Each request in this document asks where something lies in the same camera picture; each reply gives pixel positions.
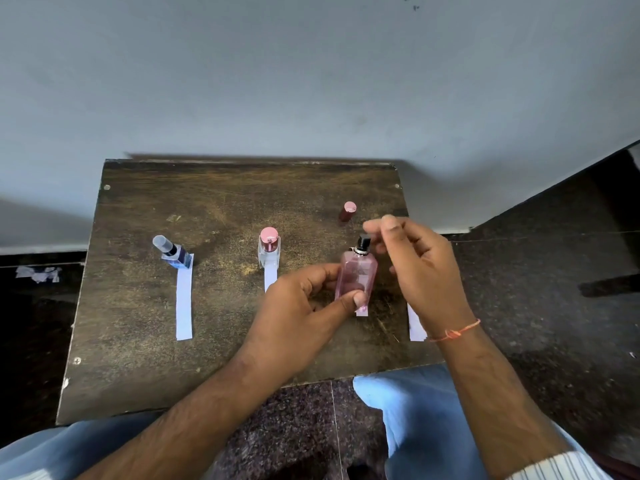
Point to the person's right thumb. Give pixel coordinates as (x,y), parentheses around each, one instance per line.
(400,229)

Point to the person's right hand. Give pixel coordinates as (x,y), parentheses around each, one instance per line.
(430,274)

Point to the person's left hand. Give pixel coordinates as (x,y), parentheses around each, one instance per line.
(287,319)

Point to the person's left forearm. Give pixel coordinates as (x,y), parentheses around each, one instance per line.
(200,424)

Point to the pink perfume bottle black sprayer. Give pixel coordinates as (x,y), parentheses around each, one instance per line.
(357,272)

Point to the person's right forearm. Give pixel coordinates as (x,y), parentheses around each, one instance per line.
(490,399)

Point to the crumpled white paper scrap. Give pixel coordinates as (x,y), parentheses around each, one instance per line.
(39,273)

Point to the person's left thumb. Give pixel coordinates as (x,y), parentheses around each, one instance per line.
(345,305)

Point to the white striped shirt sleeve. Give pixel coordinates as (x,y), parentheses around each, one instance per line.
(560,467)

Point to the clear perfume bottle pink cap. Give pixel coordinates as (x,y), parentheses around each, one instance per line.
(269,249)

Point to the blue perfume bottle clear cap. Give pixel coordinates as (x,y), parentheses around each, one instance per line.
(175,253)

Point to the blue jeans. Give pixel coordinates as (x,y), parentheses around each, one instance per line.
(415,419)

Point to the white paper strip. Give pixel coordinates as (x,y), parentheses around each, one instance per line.
(270,278)
(362,311)
(184,304)
(416,327)

